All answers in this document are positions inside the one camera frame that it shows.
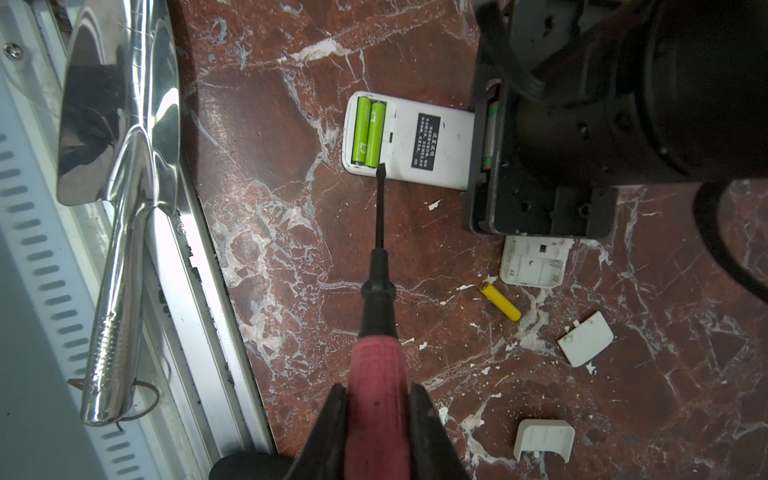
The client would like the lower green battery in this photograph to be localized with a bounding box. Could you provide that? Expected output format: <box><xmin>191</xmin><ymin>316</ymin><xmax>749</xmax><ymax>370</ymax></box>
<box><xmin>365</xmin><ymin>102</ymin><xmax>386</xmax><ymax>168</ymax></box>

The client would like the pink handled screwdriver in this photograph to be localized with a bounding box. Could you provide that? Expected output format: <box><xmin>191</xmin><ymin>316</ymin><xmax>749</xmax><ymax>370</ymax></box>
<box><xmin>344</xmin><ymin>164</ymin><xmax>411</xmax><ymax>479</ymax></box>

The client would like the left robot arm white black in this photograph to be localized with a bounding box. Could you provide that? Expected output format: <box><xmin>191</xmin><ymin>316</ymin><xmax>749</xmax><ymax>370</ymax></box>
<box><xmin>462</xmin><ymin>1</ymin><xmax>767</xmax><ymax>299</ymax></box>

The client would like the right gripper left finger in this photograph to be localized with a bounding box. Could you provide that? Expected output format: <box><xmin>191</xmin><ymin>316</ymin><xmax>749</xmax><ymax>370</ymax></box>
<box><xmin>287</xmin><ymin>384</ymin><xmax>347</xmax><ymax>479</ymax></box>

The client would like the yellow battery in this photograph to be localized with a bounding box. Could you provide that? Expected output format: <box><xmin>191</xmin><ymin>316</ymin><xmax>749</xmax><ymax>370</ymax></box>
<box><xmin>479</xmin><ymin>281</ymin><xmax>522</xmax><ymax>321</ymax></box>

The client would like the upper green battery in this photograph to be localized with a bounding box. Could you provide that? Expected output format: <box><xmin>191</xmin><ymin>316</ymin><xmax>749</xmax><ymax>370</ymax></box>
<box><xmin>351</xmin><ymin>96</ymin><xmax>372</xmax><ymax>165</ymax></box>

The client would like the white remote battery cover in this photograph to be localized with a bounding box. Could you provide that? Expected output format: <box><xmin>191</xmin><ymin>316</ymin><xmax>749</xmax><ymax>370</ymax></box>
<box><xmin>557</xmin><ymin>312</ymin><xmax>615</xmax><ymax>368</ymax></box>

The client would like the metal garden trowel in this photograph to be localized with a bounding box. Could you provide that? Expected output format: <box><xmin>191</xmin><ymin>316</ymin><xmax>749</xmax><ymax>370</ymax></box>
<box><xmin>57</xmin><ymin>1</ymin><xmax>181</xmax><ymax>426</ymax></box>

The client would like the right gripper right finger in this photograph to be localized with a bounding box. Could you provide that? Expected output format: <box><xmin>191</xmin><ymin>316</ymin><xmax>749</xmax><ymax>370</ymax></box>
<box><xmin>409</xmin><ymin>384</ymin><xmax>468</xmax><ymax>480</ymax></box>

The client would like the green battery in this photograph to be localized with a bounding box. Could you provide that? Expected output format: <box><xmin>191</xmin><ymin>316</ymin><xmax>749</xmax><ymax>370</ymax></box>
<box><xmin>365</xmin><ymin>102</ymin><xmax>386</xmax><ymax>168</ymax></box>
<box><xmin>351</xmin><ymin>96</ymin><xmax>372</xmax><ymax>165</ymax></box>

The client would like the red white remote control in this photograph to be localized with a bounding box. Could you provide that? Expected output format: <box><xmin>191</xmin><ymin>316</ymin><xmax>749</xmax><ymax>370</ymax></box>
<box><xmin>341</xmin><ymin>91</ymin><xmax>474</xmax><ymax>190</ymax></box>

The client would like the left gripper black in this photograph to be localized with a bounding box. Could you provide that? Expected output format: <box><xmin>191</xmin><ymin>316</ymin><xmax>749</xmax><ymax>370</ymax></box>
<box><xmin>464</xmin><ymin>77</ymin><xmax>618</xmax><ymax>239</ymax></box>

